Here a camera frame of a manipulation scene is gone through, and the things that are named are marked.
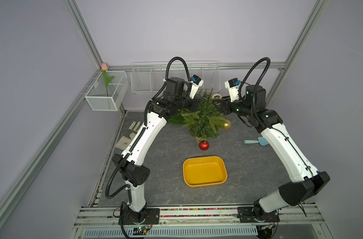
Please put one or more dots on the long white wire basket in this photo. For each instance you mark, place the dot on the long white wire basket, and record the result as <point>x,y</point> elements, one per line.
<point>147,77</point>

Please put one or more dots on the small white mesh basket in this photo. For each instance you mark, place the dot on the small white mesh basket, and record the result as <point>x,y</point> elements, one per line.
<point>96,95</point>

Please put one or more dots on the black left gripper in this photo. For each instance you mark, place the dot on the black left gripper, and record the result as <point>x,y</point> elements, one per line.
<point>196,101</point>

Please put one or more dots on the teal garden trowel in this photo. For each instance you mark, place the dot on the teal garden trowel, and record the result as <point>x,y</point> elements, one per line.
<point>261,141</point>

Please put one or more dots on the yellow plastic tray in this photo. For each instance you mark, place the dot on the yellow plastic tray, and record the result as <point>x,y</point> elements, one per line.
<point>204,171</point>

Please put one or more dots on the green artificial grass mat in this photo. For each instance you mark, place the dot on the green artificial grass mat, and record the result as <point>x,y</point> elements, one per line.
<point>175,119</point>

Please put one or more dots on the red ribbed ball ornament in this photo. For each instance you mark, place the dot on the red ribbed ball ornament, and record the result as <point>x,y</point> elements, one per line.
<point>203,145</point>

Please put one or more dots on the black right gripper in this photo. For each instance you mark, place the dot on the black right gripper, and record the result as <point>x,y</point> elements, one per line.
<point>226,104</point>

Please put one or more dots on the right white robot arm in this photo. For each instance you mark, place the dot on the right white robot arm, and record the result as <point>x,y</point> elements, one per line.
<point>247,98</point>

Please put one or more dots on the silver ball ornament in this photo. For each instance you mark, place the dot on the silver ball ornament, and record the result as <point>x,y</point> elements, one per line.
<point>216,97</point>

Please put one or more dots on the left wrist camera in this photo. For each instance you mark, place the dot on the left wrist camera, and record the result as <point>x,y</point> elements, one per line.
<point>195,83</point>

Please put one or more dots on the pink artificial tulip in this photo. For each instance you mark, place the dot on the pink artificial tulip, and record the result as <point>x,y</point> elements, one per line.
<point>107,79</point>

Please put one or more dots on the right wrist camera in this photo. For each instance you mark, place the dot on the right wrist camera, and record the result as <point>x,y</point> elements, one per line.
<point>233,88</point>

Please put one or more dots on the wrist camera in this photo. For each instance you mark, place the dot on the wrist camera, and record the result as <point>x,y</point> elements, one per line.
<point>233,88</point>
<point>195,83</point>

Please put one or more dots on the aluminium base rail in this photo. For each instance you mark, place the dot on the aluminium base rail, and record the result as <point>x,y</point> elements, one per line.
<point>202,222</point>

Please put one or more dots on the cream and green work glove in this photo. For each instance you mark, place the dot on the cream and green work glove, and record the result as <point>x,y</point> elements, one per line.
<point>128,135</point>

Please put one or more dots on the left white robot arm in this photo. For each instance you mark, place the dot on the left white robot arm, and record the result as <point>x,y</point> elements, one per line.
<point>130,174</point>

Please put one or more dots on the gold ball ornament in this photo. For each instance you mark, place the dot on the gold ball ornament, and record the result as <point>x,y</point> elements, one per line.
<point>227,124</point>

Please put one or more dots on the small green christmas tree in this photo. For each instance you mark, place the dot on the small green christmas tree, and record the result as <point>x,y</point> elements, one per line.
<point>206,122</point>

